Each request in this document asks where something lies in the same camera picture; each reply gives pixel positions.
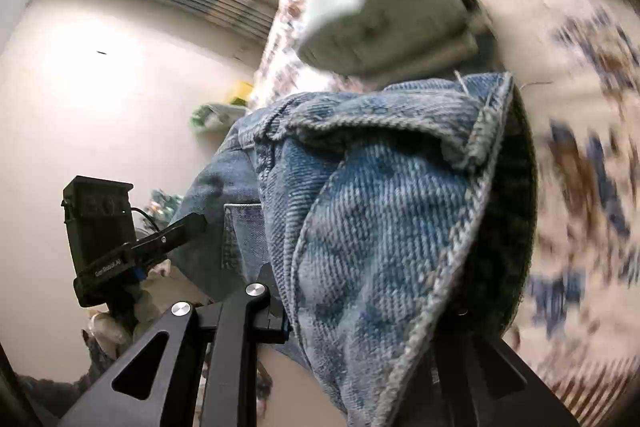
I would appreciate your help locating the person's left hand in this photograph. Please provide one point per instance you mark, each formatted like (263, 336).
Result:
(109, 329)

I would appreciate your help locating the yellow box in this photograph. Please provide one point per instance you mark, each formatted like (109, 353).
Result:
(240, 92)

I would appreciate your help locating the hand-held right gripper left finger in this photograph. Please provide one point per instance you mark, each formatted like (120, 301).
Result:
(234, 332)

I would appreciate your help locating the floral bed sheet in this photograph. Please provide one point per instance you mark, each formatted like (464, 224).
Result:
(565, 117)

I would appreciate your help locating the dark cloth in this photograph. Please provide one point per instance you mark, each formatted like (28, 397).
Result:
(75, 382)

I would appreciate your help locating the blue denim pants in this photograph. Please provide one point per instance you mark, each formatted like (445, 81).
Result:
(380, 217)

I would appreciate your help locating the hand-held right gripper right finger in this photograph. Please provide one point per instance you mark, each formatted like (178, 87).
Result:
(500, 382)

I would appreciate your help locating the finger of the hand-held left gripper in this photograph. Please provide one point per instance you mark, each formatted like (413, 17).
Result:
(172, 234)

